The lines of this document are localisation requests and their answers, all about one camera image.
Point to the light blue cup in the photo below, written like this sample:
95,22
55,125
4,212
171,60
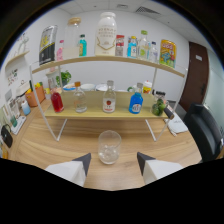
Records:
26,109

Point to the blue rimmed bowl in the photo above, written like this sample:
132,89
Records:
69,87

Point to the potted green plant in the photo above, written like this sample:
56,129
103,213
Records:
65,77

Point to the large white bottle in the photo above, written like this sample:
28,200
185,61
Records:
106,36

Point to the white vase with flowers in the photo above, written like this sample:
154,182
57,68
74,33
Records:
52,79

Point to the small pink bottle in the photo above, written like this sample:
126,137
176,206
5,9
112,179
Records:
60,53

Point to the small ceiling vent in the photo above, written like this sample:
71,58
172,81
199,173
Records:
122,6

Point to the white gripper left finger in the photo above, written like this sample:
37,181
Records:
71,171

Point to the clear bottle blue cap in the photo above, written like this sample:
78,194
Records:
153,55

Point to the white ornament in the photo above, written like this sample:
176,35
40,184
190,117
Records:
22,43

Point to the white tub yellow label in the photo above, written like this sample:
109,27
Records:
147,88

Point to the orange storage basket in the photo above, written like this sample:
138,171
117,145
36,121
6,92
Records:
35,98

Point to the black sofa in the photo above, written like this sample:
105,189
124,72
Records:
203,133

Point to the white tray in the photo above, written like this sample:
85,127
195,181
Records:
18,126

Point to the blue liquid bottle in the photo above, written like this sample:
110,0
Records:
136,105

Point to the brown door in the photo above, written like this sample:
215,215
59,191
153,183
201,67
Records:
195,80

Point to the wooden wall shelf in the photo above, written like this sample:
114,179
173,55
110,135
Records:
18,56

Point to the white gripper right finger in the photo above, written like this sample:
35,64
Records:
156,168

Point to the dark wooden muddler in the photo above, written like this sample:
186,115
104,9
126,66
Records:
169,112

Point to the white wooden two-tier rack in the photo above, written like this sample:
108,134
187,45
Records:
100,113

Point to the clear drinking glass with ice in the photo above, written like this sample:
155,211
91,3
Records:
110,150

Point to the white bowl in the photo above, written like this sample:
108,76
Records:
101,87
87,87

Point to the white photo frame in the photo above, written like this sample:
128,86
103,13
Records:
13,108

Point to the red liquid bottle white cap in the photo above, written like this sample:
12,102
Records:
57,103

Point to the light blue bottle yellow cap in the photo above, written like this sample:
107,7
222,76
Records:
132,50

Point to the large ceiling vent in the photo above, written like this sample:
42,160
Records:
146,10

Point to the white fabric pouch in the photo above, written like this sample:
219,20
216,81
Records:
176,126

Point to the green cup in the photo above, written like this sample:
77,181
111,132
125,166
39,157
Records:
13,120

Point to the black yellow snack bag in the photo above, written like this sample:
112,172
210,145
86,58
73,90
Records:
47,46

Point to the teal liquid bottle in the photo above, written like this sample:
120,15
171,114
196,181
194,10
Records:
83,48

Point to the glass jar of limes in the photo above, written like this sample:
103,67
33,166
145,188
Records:
156,108

